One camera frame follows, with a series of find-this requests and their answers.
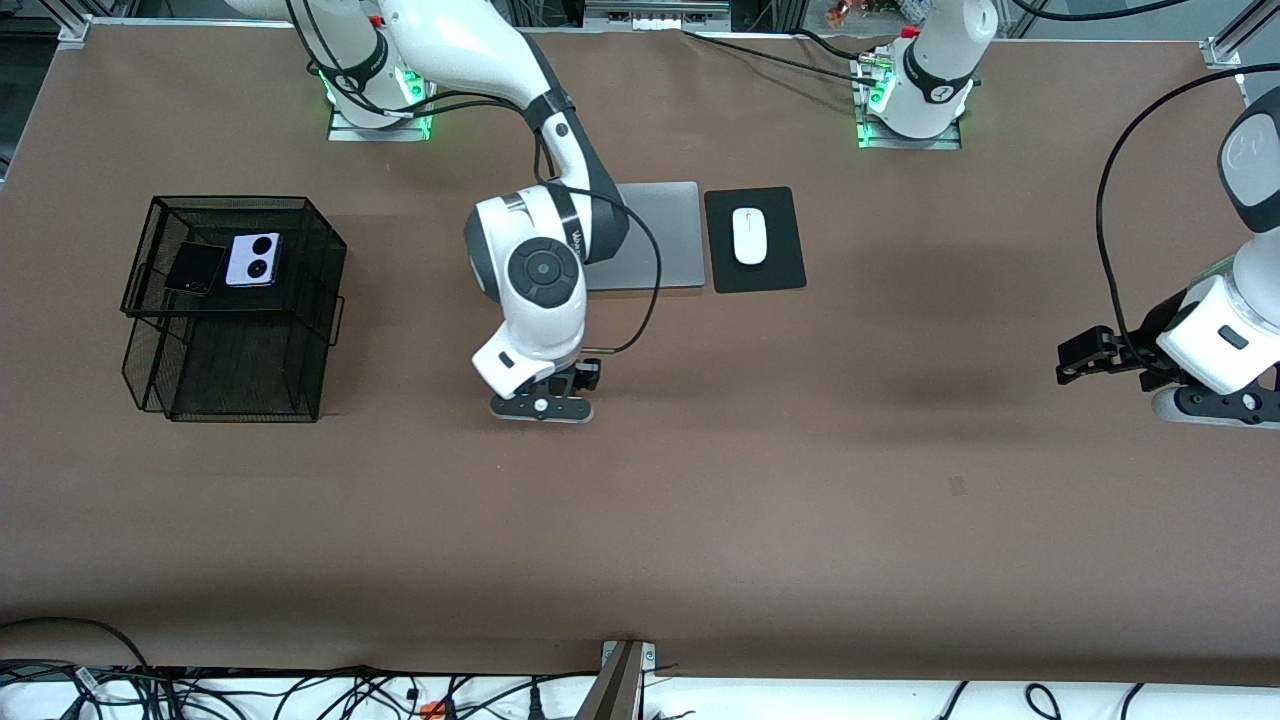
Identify white flip phone black circles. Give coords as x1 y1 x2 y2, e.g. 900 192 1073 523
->
224 232 283 290

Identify silver closed laptop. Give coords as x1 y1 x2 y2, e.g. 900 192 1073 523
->
585 181 707 292

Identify white computer mouse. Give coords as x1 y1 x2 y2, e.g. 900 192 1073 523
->
732 207 769 266

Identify black mouse pad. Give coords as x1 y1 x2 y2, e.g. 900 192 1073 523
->
704 186 808 294

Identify metal equipment box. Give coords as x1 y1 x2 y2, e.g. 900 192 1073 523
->
585 0 731 31

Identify assorted coloured small items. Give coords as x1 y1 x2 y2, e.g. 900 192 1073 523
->
825 0 926 23

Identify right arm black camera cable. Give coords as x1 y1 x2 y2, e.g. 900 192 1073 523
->
285 0 663 356

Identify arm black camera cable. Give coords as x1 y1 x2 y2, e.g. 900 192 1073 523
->
285 0 663 356
1095 70 1280 351

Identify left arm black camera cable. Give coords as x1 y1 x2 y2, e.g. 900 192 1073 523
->
1095 70 1280 351

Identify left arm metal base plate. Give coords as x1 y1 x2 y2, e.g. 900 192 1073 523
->
857 112 963 151

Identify black wire mesh organizer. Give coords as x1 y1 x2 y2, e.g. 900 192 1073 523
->
120 195 348 424

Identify aluminium post with bracket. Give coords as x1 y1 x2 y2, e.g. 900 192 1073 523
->
580 640 658 720

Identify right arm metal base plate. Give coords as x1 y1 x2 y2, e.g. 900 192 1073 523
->
328 100 433 143

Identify long black table cable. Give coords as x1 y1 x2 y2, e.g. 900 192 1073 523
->
683 28 866 89

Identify short black table cable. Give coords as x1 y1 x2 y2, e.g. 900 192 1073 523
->
795 28 883 63

